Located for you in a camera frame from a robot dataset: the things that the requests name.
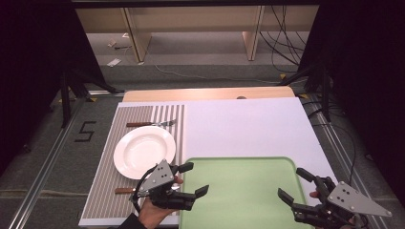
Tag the grey striped placemat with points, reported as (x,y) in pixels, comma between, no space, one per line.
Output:
(105,178)

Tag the person's dark sleeve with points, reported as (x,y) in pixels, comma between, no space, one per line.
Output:
(130,222)

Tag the person's left hand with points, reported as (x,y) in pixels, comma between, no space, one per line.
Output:
(153,213)

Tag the white scrap on floor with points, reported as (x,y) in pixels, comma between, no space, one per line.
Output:
(114,62)

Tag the white table board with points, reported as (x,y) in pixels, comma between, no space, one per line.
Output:
(248,127)

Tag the light wooden desk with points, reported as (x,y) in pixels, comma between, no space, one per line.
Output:
(197,19)

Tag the green tray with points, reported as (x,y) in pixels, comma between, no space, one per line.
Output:
(242,191)

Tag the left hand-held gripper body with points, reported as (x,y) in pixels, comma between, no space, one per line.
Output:
(158,175)

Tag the aluminium floor rail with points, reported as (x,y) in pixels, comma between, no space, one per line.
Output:
(41,178)
(340,149)

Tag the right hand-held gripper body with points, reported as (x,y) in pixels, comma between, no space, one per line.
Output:
(350,199)

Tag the black curtain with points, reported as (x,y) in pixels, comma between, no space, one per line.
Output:
(35,79)
(369,95)

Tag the person's right hand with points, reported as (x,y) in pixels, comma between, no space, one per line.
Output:
(314,194)

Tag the black metal stand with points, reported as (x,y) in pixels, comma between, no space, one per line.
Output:
(66,101)
(324,95)

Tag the white round plate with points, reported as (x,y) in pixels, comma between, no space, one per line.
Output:
(143,151)

